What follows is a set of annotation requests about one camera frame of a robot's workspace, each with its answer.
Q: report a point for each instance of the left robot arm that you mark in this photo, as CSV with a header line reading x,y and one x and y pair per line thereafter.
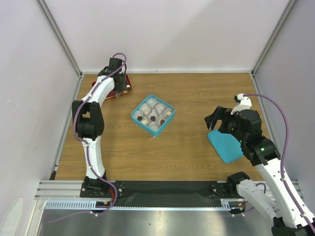
x,y
88,124

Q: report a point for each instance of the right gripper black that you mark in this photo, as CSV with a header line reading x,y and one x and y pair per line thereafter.
x,y
211,120

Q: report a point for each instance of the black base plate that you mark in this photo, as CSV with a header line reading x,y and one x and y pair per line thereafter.
x,y
187,194

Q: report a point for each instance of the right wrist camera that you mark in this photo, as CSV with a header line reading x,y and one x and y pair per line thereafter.
x,y
243,103

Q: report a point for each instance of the blue tin lid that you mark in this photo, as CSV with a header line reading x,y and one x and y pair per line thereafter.
x,y
226,146

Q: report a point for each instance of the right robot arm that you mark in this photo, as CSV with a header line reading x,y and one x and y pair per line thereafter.
x,y
286,211

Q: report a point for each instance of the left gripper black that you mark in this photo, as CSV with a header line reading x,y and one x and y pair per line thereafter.
x,y
122,87

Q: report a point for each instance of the red tray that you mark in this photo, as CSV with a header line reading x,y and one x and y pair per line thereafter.
x,y
128,84

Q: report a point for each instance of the blue tin box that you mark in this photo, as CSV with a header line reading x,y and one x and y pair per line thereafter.
x,y
158,109

